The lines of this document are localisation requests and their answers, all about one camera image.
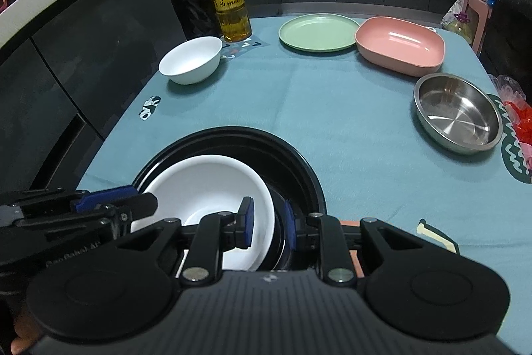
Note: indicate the blue printed tablecloth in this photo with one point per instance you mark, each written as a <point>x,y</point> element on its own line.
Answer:
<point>311,97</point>

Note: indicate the orange flat item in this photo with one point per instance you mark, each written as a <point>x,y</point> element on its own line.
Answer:
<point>349,223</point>

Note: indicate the red plastic bag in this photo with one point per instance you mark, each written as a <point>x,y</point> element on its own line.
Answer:
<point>519,118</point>

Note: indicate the green round plate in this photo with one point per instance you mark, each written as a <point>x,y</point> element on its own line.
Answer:
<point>316,32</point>

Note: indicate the clear plastic bag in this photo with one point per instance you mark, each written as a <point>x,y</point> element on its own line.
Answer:
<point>509,86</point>

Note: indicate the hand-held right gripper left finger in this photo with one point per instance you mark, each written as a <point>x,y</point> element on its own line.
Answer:
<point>248,220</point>

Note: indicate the pink rectangular dish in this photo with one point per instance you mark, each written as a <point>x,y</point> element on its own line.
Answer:
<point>395,43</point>

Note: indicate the small white bowl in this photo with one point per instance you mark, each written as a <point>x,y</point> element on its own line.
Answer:
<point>191,59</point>

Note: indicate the large white bowl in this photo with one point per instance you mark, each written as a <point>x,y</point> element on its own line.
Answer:
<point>199,188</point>

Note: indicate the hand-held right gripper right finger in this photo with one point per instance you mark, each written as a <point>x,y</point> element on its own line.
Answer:
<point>289,228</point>

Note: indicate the large black bowl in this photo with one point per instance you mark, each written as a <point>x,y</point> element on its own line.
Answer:
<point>303,180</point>

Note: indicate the large cooking oil jug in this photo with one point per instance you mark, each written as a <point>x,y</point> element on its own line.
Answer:
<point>461,28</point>

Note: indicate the dark kitchen cabinets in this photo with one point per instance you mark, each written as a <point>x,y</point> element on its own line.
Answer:
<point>104,47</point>

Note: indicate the pink plastic stool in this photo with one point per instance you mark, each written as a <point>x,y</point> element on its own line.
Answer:
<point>478,12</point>

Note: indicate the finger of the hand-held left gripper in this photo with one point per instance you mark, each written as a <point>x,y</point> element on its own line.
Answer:
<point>104,197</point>
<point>141,207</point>

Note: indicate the stainless steel basin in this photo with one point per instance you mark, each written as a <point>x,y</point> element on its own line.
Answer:
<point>453,109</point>

